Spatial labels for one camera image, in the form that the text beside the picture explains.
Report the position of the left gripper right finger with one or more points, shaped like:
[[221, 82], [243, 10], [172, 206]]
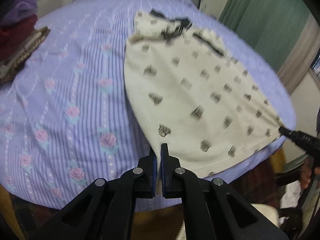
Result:
[[177, 182]]

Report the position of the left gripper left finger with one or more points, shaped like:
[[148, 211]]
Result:
[[140, 182]]

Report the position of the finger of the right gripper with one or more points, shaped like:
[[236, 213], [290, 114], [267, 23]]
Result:
[[284, 131]]

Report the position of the white polo shirt black collar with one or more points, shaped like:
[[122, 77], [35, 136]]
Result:
[[187, 91]]

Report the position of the right hand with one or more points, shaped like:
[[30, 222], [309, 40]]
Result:
[[305, 175]]

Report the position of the beige curtain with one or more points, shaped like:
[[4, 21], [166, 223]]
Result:
[[301, 56]]

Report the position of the purple floral bed sheet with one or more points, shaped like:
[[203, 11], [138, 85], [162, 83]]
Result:
[[66, 119]]

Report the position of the green curtain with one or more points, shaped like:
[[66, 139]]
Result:
[[270, 27]]

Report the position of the brown striped folded garment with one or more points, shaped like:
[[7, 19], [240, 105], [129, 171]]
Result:
[[16, 61]]

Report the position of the dark red folded garment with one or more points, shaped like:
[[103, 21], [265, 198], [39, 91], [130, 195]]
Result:
[[13, 35]]

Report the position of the lilac folded garment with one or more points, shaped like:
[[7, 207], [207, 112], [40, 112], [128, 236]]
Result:
[[19, 10]]

